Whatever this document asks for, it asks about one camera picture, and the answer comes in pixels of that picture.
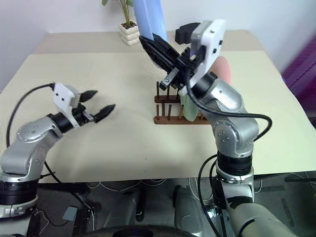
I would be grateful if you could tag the purple object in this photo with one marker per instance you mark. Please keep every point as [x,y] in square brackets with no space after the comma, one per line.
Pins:
[303,66]

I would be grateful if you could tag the wooden dish rack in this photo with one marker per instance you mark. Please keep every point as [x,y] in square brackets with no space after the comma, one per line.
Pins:
[170,121]

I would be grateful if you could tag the green plate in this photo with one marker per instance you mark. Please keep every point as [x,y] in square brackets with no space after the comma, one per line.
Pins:
[188,108]

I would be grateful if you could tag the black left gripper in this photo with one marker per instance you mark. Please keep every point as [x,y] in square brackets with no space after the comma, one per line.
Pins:
[81,116]

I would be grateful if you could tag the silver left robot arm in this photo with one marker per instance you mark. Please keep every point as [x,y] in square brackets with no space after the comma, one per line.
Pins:
[27,148]

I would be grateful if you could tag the pink red plate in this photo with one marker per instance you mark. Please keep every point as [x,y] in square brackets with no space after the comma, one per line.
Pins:
[224,70]

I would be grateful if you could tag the green leafy plant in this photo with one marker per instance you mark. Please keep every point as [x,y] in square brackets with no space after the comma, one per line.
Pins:
[126,12]

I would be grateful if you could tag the grey rounded leg shape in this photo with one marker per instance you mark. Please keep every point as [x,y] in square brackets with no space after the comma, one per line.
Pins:
[187,209]
[126,207]

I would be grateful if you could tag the small grey box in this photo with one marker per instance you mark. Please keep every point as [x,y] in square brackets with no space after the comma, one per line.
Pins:
[69,213]

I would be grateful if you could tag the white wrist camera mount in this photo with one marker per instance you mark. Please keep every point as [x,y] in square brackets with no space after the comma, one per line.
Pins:
[212,39]
[64,98]

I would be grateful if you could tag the blue plate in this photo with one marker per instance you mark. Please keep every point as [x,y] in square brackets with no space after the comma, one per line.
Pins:
[149,17]

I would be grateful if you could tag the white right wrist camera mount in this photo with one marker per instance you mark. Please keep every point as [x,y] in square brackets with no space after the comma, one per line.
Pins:
[212,39]

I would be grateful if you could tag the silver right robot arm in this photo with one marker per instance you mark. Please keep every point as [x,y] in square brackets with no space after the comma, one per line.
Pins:
[232,118]

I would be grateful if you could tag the white bubbly plant pot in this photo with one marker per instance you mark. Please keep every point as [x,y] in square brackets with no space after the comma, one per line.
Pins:
[128,35]

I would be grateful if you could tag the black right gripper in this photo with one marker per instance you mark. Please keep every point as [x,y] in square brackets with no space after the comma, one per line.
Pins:
[184,71]

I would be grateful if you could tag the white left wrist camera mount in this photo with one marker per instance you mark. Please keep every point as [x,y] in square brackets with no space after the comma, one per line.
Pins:
[64,98]

